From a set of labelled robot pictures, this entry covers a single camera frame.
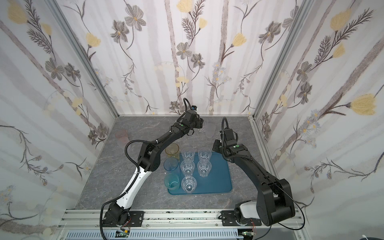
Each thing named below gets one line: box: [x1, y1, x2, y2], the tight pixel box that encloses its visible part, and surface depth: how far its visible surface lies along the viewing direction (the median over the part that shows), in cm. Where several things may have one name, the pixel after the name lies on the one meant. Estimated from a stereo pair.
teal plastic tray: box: [195, 152, 232, 194], surface depth 90 cm
